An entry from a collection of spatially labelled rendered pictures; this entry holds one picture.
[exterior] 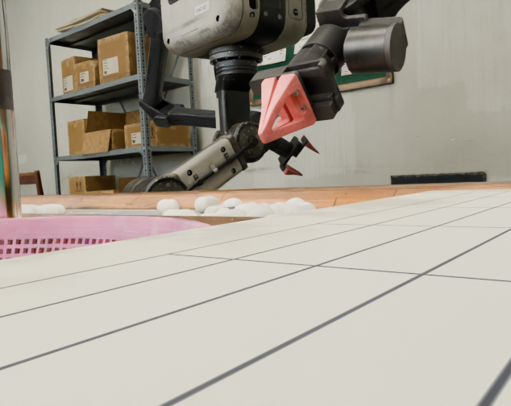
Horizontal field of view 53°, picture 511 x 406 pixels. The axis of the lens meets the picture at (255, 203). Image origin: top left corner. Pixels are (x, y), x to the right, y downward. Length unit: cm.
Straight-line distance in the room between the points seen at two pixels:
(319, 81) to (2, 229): 42
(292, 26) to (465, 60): 134
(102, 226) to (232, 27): 102
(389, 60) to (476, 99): 188
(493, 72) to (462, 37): 22
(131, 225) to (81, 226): 4
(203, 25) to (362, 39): 70
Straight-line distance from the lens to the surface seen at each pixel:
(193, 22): 134
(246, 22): 124
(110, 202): 90
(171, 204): 65
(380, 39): 64
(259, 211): 40
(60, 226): 27
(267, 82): 61
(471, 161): 250
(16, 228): 29
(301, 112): 61
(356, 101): 275
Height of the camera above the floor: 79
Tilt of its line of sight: 3 degrees down
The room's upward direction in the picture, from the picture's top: 3 degrees counter-clockwise
